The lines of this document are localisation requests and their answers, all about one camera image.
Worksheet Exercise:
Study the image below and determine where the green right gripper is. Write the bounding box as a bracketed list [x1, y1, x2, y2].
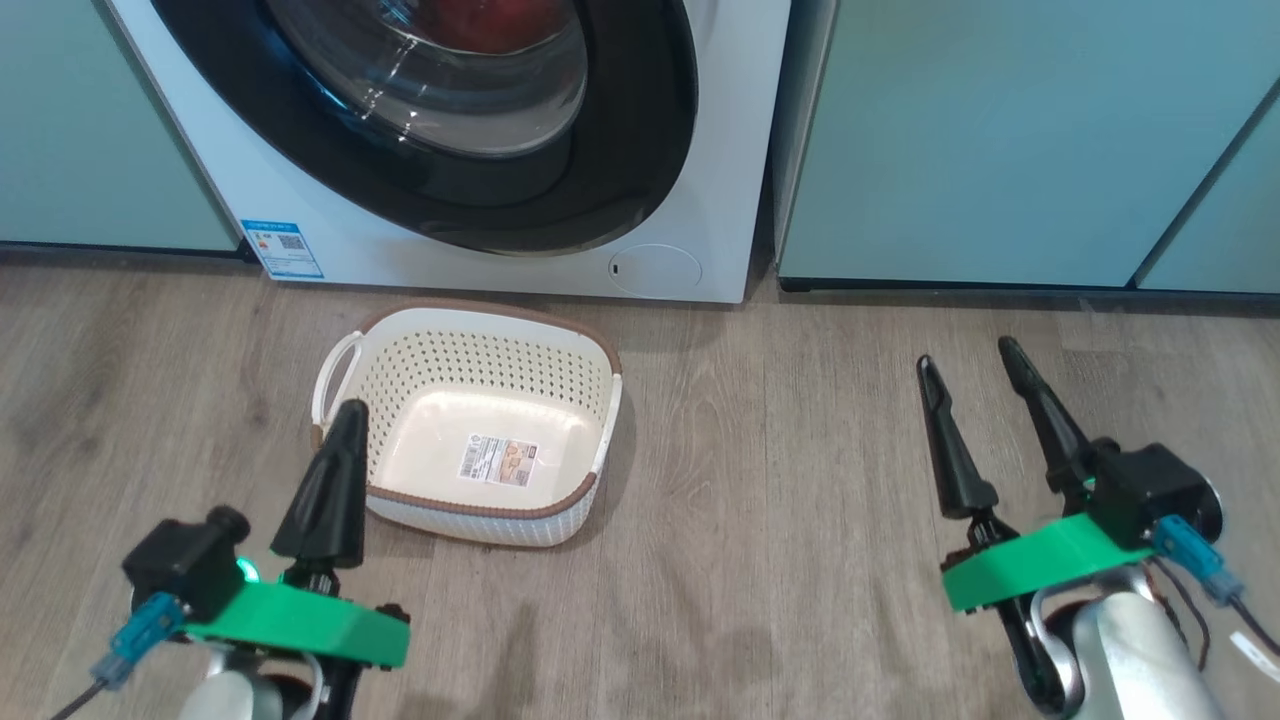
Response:
[916, 336, 1161, 716]

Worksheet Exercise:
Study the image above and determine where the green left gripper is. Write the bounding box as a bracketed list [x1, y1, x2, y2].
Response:
[185, 400, 411, 720]

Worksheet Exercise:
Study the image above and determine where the washing machine glass door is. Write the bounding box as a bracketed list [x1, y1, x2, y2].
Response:
[150, 0, 699, 257]

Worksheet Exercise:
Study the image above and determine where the red garment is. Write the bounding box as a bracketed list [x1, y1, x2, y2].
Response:
[415, 0, 561, 56]

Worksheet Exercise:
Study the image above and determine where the white front-load washing machine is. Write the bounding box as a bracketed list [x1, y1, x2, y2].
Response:
[105, 0, 793, 305]

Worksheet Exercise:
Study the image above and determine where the white basket label sticker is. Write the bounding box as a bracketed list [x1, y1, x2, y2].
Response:
[458, 433, 541, 488]

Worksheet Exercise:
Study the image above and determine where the white laundry basket brown rim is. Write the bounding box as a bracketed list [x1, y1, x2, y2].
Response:
[310, 297, 624, 549]

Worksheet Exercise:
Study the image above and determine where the blue energy label sticker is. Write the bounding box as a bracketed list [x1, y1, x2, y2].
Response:
[240, 220, 325, 282]

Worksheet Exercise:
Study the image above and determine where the pale green cabinet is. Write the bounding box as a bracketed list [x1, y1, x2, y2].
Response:
[0, 0, 241, 254]
[772, 0, 1280, 294]

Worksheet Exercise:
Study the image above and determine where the round white filter cover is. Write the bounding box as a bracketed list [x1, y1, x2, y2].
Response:
[608, 243, 703, 298]

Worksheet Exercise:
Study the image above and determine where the blue right cable connector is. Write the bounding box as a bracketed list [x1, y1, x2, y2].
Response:
[1150, 515, 1244, 606]

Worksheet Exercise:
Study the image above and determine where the blue cable connector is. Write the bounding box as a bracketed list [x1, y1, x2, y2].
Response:
[1150, 515, 1244, 606]
[90, 592, 188, 691]

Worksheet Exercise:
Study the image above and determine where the blue left cable connector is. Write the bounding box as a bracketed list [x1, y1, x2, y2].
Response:
[90, 592, 188, 691]

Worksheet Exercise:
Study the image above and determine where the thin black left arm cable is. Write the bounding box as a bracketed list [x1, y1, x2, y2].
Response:
[50, 680, 106, 720]

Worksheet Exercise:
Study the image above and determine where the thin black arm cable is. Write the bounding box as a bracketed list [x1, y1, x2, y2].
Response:
[1228, 595, 1280, 683]
[50, 680, 106, 720]

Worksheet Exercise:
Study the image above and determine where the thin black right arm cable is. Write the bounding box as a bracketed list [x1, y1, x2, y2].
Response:
[1228, 595, 1280, 683]

